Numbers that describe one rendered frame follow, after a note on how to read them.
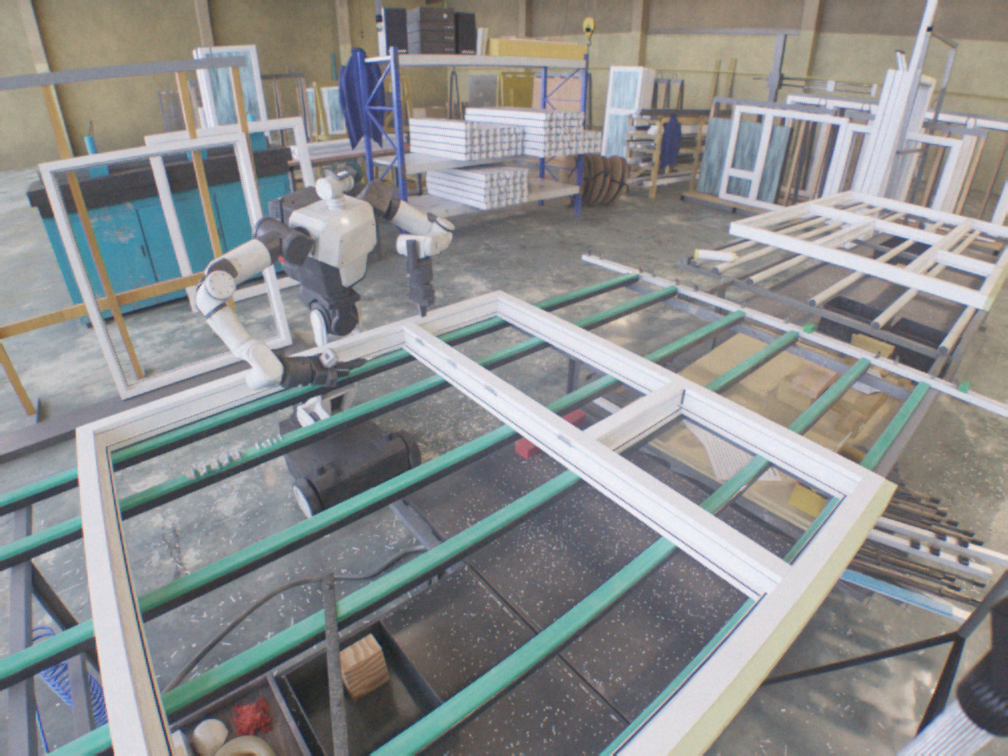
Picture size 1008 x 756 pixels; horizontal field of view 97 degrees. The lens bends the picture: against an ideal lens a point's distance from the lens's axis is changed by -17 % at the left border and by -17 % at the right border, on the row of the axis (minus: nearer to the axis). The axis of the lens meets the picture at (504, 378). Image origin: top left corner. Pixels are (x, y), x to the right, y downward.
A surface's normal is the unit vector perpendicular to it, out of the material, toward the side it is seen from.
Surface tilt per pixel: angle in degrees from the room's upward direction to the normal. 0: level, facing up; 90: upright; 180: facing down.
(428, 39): 90
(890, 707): 0
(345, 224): 57
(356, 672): 90
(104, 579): 0
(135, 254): 90
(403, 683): 0
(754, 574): 90
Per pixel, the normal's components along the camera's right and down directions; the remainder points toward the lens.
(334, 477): 0.48, -0.34
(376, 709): 0.00, -0.86
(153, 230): 0.63, 0.40
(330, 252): 0.34, 0.58
